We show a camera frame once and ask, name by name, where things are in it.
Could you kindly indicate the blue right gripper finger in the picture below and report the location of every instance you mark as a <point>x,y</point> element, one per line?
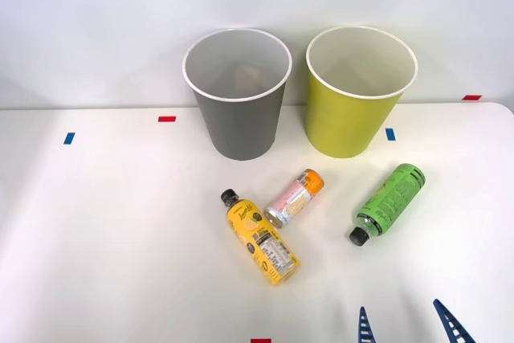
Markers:
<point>454,323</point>
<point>366,329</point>

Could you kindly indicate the green bottle with black cap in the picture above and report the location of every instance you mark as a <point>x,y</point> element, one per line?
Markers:
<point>391,198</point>

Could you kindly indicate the yellow bottle with black cap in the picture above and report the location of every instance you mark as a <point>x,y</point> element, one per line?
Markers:
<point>261,238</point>

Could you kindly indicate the orange and pink drink can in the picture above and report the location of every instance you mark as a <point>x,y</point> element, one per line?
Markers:
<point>295,198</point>

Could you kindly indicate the yellow-green plastic waste bin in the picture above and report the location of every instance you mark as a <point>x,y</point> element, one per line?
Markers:
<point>345,122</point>

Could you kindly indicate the grey plastic waste bin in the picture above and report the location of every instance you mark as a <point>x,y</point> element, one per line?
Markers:
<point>241,126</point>

